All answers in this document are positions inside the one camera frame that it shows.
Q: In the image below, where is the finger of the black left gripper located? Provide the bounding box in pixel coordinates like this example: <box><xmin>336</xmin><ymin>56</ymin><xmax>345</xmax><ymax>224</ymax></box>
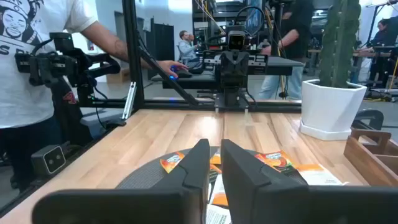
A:
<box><xmin>234</xmin><ymin>51</ymin><xmax>250</xmax><ymax>88</ymax></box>
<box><xmin>220</xmin><ymin>51</ymin><xmax>236</xmax><ymax>88</ymax></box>

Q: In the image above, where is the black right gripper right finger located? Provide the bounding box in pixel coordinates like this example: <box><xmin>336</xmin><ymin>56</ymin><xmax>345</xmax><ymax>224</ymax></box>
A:
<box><xmin>220</xmin><ymin>139</ymin><xmax>308</xmax><ymax>224</ymax></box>

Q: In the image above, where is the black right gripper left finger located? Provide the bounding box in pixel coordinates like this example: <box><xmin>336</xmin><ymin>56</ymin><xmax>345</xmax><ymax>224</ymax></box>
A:
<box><xmin>149</xmin><ymin>139</ymin><xmax>211</xmax><ymax>224</ymax></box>

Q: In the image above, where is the yellow-edged fruit tea packet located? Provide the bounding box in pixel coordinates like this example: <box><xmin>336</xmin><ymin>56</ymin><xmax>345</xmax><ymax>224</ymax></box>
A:
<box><xmin>159</xmin><ymin>151</ymin><xmax>186</xmax><ymax>174</ymax></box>

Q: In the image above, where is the person's forearm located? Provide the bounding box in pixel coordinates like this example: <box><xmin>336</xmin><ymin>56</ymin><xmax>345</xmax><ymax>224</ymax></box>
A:
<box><xmin>80</xmin><ymin>20</ymin><xmax>162</xmax><ymax>71</ymax></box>

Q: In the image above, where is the wooden tea organizer box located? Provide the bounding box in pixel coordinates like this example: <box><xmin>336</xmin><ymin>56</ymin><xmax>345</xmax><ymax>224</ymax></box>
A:
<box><xmin>343</xmin><ymin>128</ymin><xmax>398</xmax><ymax>187</ymax></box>

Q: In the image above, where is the person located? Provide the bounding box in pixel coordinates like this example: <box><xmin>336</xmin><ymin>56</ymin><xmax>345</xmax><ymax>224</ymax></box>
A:
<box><xmin>369</xmin><ymin>18</ymin><xmax>398</xmax><ymax>47</ymax></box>
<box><xmin>178</xmin><ymin>30</ymin><xmax>201</xmax><ymax>68</ymax></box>
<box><xmin>257</xmin><ymin>0</ymin><xmax>315</xmax><ymax>101</ymax></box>
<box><xmin>0</xmin><ymin>0</ymin><xmax>100</xmax><ymax>194</ymax></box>

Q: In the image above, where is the black computer mouse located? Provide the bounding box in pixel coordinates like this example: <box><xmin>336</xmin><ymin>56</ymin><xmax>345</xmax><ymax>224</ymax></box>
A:
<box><xmin>175</xmin><ymin>68</ymin><xmax>194</xmax><ymax>79</ymax></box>

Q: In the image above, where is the dark grey desk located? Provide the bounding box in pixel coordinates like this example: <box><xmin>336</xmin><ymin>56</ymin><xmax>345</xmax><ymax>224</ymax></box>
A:
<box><xmin>150</xmin><ymin>70</ymin><xmax>218</xmax><ymax>90</ymax></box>
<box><xmin>203</xmin><ymin>55</ymin><xmax>305</xmax><ymax>77</ymax></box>

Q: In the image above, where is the person's hand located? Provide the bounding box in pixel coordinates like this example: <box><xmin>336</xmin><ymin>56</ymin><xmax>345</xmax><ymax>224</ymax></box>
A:
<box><xmin>156</xmin><ymin>59</ymin><xmax>189</xmax><ymax>79</ymax></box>

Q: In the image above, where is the round grey woven placemat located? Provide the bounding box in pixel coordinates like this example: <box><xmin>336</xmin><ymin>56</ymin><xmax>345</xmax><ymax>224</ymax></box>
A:
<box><xmin>114</xmin><ymin>146</ymin><xmax>312</xmax><ymax>190</ymax></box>

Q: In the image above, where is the silver aluminium bar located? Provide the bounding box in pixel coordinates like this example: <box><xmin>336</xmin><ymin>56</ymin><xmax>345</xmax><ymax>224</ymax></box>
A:
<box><xmin>121</xmin><ymin>82</ymin><xmax>137</xmax><ymax>121</ymax></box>

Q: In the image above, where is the white plant pot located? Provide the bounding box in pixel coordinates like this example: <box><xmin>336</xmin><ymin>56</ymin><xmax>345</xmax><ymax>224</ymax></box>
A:
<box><xmin>299</xmin><ymin>79</ymin><xmax>368</xmax><ymax>141</ymax></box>

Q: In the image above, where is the green cactus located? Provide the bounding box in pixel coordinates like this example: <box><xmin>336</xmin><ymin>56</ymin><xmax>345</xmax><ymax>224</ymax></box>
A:
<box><xmin>318</xmin><ymin>0</ymin><xmax>362</xmax><ymax>88</ymax></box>

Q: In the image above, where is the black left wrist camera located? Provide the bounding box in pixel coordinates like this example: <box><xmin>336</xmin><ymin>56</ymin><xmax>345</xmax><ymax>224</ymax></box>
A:
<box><xmin>228</xmin><ymin>30</ymin><xmax>247</xmax><ymax>50</ymax></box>

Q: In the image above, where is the black depth camera box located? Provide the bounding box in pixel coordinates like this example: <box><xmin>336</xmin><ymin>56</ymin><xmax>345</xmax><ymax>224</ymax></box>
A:
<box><xmin>30</xmin><ymin>144</ymin><xmax>68</xmax><ymax>179</ymax></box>

